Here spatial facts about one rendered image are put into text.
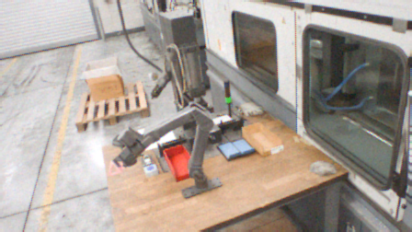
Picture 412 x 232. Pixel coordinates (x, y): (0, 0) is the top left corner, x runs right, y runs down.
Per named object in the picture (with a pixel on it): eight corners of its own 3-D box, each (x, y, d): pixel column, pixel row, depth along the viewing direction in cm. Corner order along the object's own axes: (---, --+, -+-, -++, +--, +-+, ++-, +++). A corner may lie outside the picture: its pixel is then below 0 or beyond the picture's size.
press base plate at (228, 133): (165, 177, 177) (164, 172, 175) (146, 137, 220) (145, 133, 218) (268, 142, 194) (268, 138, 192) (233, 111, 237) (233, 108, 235)
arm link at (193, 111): (140, 137, 137) (203, 104, 135) (141, 127, 145) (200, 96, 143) (154, 158, 143) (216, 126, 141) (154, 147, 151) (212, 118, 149)
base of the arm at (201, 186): (177, 178, 156) (182, 186, 150) (216, 165, 161) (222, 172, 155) (180, 191, 160) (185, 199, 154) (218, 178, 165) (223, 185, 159)
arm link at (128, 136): (116, 144, 136) (134, 124, 134) (118, 134, 144) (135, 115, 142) (138, 158, 141) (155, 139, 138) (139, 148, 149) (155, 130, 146)
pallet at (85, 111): (85, 100, 547) (82, 93, 540) (143, 87, 563) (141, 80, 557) (77, 132, 441) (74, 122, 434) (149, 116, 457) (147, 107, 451)
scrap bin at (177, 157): (177, 182, 166) (175, 173, 163) (165, 158, 188) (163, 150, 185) (198, 175, 169) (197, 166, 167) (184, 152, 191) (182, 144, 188)
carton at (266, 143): (263, 158, 176) (262, 146, 173) (242, 138, 198) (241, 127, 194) (283, 151, 180) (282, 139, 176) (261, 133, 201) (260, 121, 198)
